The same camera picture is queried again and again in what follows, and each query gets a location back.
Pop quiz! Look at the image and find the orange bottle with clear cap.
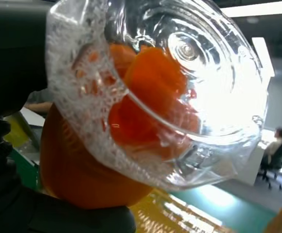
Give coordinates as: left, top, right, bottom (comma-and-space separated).
39, 0, 269, 210

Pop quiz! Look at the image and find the person beside the table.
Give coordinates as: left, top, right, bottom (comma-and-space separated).
24, 88, 55, 115

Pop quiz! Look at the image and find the yellow plastic wrapped box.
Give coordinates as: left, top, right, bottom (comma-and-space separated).
3, 113, 232, 233

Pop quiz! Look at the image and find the green table mat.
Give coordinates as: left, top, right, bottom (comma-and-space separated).
8, 148, 277, 233

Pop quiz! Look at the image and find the long ceiling light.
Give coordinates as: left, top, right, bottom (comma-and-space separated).
220, 0, 282, 18

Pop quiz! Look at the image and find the rectangular ceiling light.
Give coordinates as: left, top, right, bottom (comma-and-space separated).
251, 36, 275, 78

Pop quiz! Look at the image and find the white desk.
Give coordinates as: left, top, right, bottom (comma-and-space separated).
235, 141, 266, 186

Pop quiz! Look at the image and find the seated person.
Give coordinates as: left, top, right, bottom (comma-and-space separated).
261, 127, 282, 168

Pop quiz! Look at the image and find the black office chair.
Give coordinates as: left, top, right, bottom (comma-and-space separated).
257, 143, 282, 191

